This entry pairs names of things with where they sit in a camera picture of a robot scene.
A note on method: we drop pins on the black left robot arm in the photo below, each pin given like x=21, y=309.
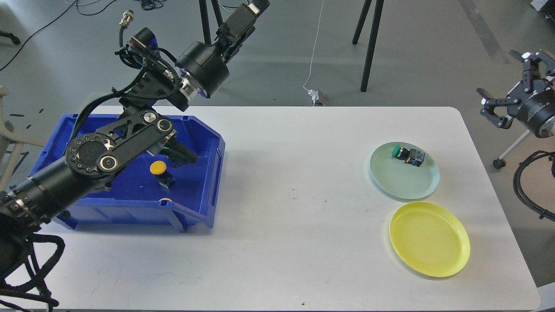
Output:
x=109, y=133

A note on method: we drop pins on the yellow plate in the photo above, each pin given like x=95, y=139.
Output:
x=429, y=239

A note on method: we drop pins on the black tripod legs right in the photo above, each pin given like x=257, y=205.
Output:
x=376, y=20

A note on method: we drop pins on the blue plastic bin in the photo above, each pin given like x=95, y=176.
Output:
x=135, y=193

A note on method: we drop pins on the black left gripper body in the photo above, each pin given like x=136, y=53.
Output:
x=201, y=69

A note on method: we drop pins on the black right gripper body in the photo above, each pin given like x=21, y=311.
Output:
x=536, y=109

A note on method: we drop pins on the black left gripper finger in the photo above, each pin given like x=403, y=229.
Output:
x=238, y=27

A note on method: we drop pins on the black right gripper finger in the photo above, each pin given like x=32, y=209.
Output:
x=531, y=65
x=490, y=104

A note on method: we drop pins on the beige chair frame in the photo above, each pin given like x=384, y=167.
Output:
x=9, y=137

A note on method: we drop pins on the light green plate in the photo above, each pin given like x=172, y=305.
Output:
x=400, y=179

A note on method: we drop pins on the white caster stand leg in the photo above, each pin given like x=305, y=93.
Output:
x=500, y=162

